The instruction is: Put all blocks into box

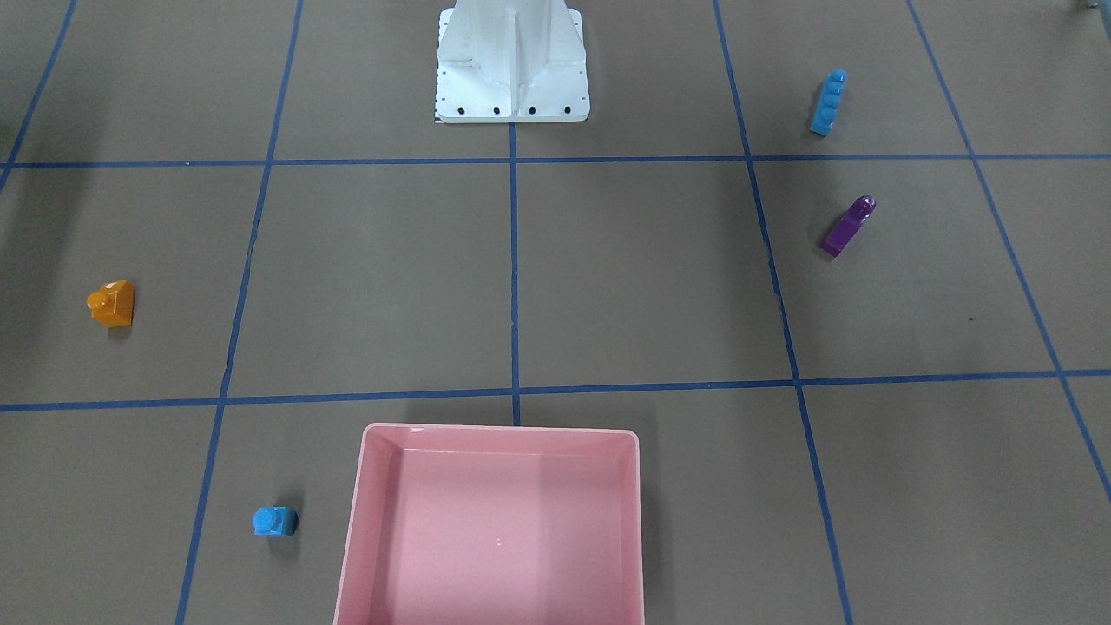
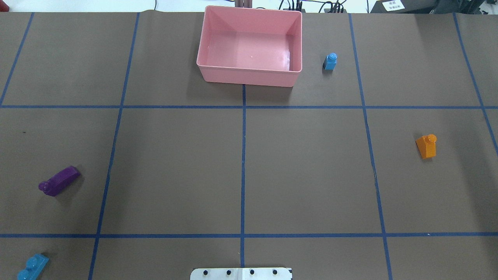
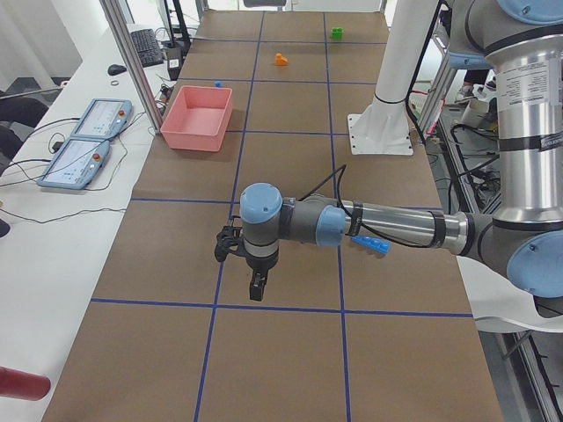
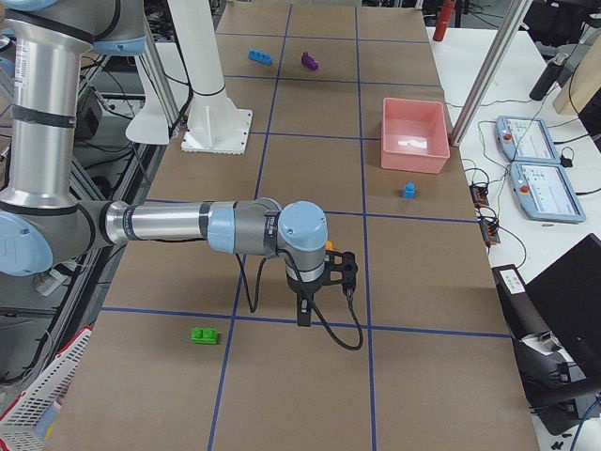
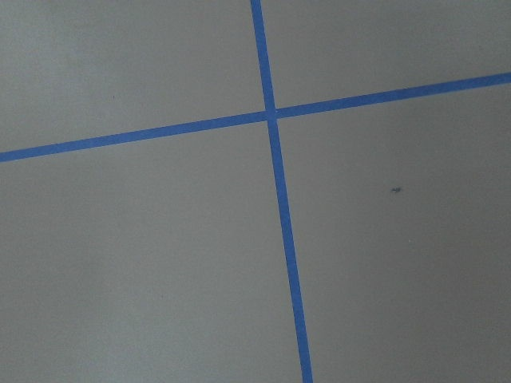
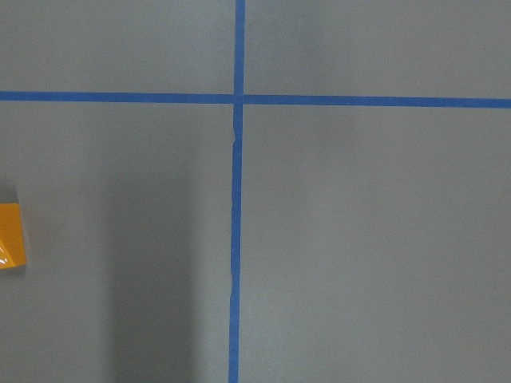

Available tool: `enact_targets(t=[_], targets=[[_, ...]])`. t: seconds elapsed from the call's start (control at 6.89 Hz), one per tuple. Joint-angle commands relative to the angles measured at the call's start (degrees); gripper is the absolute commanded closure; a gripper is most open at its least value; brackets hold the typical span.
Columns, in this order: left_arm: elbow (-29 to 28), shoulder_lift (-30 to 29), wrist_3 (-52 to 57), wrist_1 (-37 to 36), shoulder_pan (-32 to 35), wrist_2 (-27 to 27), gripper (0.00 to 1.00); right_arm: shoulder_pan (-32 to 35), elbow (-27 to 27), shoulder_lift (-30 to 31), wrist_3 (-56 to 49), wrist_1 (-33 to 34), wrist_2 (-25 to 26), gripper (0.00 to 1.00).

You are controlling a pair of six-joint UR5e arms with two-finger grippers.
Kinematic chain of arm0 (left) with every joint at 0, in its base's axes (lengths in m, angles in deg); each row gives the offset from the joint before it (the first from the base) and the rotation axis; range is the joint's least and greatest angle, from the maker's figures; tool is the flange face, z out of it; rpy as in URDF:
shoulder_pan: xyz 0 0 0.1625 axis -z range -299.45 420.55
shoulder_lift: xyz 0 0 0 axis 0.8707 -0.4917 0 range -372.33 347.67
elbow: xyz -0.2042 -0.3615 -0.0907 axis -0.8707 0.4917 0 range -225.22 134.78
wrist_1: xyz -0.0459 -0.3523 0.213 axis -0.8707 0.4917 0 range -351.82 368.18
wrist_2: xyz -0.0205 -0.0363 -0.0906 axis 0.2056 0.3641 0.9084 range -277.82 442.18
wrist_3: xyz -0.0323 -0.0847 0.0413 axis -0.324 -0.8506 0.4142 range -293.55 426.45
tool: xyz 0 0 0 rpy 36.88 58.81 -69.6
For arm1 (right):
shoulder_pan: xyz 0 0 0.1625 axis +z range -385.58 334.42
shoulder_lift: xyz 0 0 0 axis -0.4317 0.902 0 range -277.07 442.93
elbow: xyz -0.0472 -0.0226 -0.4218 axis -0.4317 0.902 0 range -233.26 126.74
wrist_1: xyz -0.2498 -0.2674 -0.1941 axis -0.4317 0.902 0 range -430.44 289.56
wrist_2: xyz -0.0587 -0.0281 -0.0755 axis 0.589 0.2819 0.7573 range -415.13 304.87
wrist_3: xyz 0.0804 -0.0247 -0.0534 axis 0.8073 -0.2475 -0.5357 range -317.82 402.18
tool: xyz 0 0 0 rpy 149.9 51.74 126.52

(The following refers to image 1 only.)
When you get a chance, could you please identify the small blue stud block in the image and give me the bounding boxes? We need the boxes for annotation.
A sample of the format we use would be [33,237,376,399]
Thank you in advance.
[253,506,299,537]

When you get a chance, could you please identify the pink plastic box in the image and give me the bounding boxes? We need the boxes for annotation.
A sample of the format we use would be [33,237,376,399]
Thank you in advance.
[333,423,645,624]

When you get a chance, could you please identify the long blue stud block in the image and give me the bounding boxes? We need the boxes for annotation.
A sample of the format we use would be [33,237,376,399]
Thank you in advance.
[810,68,848,137]

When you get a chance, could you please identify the orange sloped block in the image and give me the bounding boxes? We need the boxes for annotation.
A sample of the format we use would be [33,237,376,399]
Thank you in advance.
[86,280,136,329]

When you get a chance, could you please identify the purple sloped block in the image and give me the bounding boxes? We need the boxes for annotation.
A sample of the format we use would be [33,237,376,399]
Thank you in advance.
[820,195,877,258]

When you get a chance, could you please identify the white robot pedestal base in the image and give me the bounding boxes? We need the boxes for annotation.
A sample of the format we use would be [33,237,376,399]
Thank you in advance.
[434,1,591,124]

